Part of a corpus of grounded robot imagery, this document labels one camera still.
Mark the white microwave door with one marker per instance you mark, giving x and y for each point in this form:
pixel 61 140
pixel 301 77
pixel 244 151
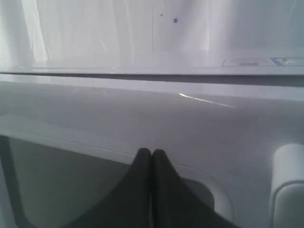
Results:
pixel 66 142

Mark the white microwave oven body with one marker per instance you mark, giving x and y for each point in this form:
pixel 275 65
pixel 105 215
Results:
pixel 201 64

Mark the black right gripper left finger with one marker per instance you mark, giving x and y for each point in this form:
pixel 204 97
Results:
pixel 128 204

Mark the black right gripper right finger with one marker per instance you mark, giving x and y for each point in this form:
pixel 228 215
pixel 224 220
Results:
pixel 174 205

